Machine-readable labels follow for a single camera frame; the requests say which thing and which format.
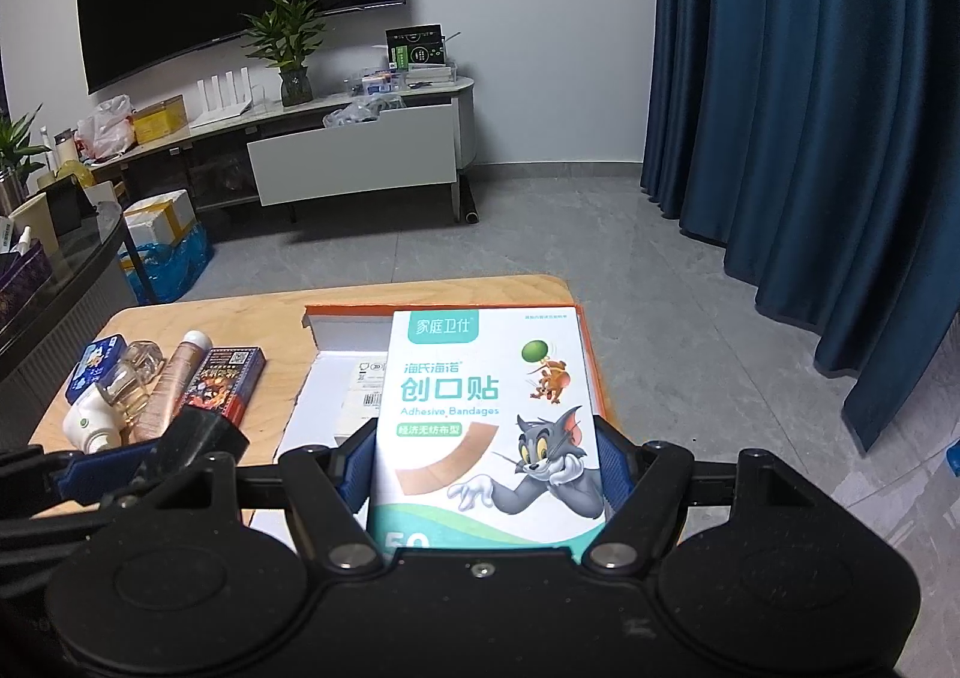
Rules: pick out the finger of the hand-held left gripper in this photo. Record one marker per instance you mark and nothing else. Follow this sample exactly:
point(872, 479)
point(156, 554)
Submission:
point(90, 472)
point(90, 524)

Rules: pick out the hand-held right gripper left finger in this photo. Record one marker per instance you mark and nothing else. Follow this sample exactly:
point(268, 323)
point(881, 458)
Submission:
point(352, 475)

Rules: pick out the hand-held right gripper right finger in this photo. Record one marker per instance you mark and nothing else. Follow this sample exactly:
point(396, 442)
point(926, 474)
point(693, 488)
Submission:
point(616, 468)

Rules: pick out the white plug-in heater green dot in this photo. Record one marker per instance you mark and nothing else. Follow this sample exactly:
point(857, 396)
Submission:
point(90, 423)

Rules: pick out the white labelled charger box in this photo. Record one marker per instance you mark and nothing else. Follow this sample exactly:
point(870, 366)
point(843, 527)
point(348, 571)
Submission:
point(367, 393)

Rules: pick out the orange and white cardboard box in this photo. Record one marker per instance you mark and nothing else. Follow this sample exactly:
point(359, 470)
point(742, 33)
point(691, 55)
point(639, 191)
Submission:
point(330, 378)

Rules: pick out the clear repellent liquid bottle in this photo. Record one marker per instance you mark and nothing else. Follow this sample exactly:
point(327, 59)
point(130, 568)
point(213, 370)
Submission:
point(135, 370)

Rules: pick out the copper tube with white cap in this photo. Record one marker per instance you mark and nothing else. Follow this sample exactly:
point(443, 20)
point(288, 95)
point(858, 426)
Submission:
point(169, 393)

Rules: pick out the teal white bandage box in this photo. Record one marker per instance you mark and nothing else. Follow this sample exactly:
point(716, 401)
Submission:
point(487, 423)

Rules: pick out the red playing card box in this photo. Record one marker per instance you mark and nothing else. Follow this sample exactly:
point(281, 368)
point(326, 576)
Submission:
point(229, 378)

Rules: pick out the small blue printed box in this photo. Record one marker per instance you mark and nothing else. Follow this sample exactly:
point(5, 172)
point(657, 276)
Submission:
point(94, 367)

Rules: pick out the dark round counter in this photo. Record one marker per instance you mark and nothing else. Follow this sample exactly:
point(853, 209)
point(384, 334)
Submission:
point(60, 318)

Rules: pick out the purple patterned tray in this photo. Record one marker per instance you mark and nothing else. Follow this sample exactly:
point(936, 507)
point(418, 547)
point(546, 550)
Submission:
point(19, 288)

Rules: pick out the blue wrapped bottle pack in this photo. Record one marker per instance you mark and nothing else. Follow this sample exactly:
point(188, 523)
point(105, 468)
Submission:
point(169, 265)

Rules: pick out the small white bottle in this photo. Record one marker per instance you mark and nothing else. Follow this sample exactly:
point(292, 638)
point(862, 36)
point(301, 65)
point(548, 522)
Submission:
point(26, 241)

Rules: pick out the beige box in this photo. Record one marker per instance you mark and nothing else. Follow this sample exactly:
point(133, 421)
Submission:
point(34, 220)

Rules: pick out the white and yellow cardboard box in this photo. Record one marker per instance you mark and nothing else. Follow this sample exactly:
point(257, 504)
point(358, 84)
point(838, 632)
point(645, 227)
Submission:
point(157, 217)

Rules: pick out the metal thermos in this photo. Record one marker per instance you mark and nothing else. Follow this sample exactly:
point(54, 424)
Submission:
point(11, 189)

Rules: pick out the white cabinet drawer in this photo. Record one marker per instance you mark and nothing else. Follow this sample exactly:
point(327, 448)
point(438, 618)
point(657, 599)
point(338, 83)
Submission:
point(352, 157)

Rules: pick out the blue plastic item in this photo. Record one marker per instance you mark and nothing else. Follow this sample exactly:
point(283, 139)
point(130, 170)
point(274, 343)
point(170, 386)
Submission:
point(951, 459)

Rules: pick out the leafy green plant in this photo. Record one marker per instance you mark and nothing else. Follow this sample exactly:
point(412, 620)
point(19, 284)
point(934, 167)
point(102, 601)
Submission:
point(15, 145)

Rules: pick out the white and red plastic bag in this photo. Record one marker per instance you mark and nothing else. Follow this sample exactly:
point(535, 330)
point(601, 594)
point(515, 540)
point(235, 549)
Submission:
point(109, 130)

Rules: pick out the clear plastic bag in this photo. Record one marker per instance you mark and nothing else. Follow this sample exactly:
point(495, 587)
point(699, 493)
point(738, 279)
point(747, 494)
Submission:
point(352, 115)

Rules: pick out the long TV cabinet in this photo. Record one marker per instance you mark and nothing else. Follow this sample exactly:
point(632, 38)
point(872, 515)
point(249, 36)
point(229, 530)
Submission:
point(466, 123)

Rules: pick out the dark blue curtain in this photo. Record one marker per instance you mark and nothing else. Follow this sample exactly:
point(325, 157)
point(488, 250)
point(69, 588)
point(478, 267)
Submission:
point(787, 123)

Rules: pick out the potted plant in dark vase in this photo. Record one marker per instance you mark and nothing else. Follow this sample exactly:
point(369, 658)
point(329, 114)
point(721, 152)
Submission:
point(296, 85)

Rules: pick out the clear plastic containers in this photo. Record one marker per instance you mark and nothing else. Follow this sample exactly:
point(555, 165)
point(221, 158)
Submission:
point(375, 82)

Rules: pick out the white router with antennas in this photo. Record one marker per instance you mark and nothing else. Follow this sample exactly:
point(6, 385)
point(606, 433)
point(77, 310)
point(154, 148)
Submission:
point(217, 97)

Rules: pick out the black and green box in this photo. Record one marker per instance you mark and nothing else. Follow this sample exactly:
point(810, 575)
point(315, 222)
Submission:
point(416, 48)

